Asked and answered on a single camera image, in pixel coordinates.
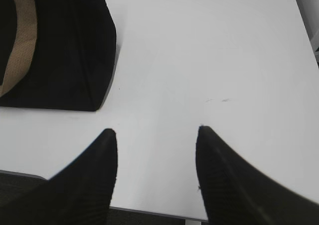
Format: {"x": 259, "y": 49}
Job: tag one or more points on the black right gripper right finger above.
{"x": 236, "y": 193}

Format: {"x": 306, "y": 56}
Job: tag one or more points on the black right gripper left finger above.
{"x": 80, "y": 194}

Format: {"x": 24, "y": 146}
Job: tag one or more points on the black bag with tan handles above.
{"x": 56, "y": 54}

